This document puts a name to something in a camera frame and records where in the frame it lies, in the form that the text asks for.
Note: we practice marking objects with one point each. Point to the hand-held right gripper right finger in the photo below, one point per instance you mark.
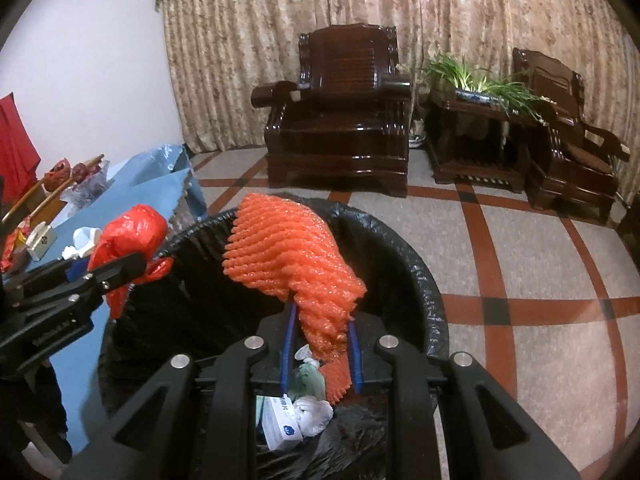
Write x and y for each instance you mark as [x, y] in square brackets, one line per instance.
[356, 360]

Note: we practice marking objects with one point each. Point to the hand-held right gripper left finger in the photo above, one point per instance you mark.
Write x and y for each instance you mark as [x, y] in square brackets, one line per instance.
[286, 340]

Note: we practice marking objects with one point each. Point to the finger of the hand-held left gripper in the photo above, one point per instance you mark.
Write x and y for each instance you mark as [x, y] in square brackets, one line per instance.
[122, 269]
[75, 270]

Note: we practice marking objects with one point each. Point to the red plastic bag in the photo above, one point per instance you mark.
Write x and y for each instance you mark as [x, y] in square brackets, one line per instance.
[130, 230]

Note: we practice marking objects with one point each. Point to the green glove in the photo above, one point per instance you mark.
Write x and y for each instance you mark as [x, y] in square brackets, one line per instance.
[310, 380]

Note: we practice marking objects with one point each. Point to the white tissue wad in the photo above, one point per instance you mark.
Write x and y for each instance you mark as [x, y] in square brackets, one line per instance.
[315, 412]

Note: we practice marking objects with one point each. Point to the white blue medicine box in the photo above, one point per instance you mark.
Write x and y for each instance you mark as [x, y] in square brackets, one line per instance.
[282, 422]

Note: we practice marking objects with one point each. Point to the orange foam net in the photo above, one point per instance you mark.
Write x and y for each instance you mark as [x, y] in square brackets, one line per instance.
[285, 245]

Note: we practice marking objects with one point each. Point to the black trash bin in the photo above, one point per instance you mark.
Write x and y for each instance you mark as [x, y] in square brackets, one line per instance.
[400, 270]

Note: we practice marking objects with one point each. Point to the gold tissue box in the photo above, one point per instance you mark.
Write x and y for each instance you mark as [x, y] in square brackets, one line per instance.
[41, 242]

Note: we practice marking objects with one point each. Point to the red yellow snack wrappers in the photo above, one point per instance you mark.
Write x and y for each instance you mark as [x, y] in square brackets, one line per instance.
[10, 250]

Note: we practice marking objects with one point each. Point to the light wooden chair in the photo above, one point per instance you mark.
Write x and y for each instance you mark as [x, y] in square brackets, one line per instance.
[35, 202]

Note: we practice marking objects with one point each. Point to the glass fruit bowl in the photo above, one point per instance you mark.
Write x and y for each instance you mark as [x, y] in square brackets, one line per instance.
[92, 187]

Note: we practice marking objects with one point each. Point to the red carved ornament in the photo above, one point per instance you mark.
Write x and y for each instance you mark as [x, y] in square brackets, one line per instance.
[57, 175]

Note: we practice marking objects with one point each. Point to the dark red fruits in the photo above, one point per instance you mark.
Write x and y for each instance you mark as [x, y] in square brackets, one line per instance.
[82, 172]

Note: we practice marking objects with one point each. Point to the light blue plastic table cover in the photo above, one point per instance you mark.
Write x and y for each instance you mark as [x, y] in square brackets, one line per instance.
[165, 157]

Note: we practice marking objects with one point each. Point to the red cloth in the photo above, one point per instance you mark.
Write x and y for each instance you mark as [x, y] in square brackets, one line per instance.
[15, 145]

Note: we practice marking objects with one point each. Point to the dark wooden armchair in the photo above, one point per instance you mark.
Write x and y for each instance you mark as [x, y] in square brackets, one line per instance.
[575, 170]
[340, 130]

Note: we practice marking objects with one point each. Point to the dark wooden side table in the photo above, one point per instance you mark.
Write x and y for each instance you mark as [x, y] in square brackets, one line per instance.
[475, 150]

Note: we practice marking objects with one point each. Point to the beige patterned curtain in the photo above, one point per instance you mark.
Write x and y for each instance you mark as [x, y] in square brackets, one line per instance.
[225, 35]

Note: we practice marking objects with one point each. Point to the green potted plant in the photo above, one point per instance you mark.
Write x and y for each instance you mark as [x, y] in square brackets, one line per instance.
[460, 72]

